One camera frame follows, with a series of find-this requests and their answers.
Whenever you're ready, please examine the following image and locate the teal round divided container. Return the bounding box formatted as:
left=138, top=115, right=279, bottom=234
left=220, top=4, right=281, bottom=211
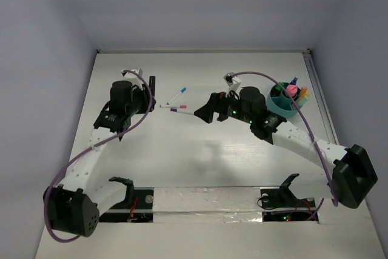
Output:
left=266, top=82, right=303, bottom=119

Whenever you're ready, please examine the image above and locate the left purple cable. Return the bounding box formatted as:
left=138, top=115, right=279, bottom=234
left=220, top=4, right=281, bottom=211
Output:
left=43, top=70, right=157, bottom=243

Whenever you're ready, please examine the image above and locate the silver foil tape strip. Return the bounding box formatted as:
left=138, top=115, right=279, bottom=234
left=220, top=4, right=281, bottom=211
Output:
left=152, top=187, right=263, bottom=223

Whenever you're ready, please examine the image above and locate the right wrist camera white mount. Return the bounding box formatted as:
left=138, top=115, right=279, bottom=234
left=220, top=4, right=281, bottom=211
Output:
left=223, top=72, right=241, bottom=92

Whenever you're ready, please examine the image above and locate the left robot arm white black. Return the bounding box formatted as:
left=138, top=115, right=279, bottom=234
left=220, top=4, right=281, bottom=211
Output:
left=43, top=76, right=156, bottom=243

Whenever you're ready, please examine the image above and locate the orange highlighter cap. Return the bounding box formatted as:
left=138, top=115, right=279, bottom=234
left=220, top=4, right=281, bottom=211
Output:
left=299, top=87, right=307, bottom=96

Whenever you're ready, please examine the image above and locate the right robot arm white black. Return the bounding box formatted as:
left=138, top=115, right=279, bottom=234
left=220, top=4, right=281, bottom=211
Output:
left=194, top=86, right=378, bottom=209

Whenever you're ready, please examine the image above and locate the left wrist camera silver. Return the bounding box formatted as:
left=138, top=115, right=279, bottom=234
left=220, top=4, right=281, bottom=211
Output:
left=121, top=68, right=143, bottom=84

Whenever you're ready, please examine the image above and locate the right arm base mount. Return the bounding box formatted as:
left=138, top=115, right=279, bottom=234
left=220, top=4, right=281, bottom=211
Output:
left=256, top=173, right=318, bottom=223

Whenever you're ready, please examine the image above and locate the green cap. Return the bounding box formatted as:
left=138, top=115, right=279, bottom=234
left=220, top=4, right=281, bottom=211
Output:
left=296, top=94, right=310, bottom=107

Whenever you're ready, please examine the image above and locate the pink capped white marker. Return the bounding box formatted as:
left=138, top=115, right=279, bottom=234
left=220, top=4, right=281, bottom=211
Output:
left=159, top=104, right=187, bottom=109

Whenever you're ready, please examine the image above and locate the purple banded white marker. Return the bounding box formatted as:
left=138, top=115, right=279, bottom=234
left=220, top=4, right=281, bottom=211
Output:
left=170, top=108, right=194, bottom=115

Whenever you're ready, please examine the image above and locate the blue capped white marker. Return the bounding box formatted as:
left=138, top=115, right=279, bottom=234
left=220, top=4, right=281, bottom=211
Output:
left=166, top=87, right=187, bottom=105

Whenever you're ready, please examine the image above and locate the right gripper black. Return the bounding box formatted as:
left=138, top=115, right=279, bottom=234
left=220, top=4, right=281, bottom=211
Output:
left=193, top=88, right=254, bottom=124

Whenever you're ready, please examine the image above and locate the pink cap in container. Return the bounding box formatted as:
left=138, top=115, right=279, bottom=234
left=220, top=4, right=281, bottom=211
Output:
left=286, top=84, right=298, bottom=98

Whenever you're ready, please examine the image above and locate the blue marker in container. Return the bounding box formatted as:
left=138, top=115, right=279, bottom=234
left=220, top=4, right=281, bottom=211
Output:
left=289, top=77, right=298, bottom=85

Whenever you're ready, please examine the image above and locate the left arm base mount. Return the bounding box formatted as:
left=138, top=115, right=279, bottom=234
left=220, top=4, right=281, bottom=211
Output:
left=99, top=177, right=154, bottom=223

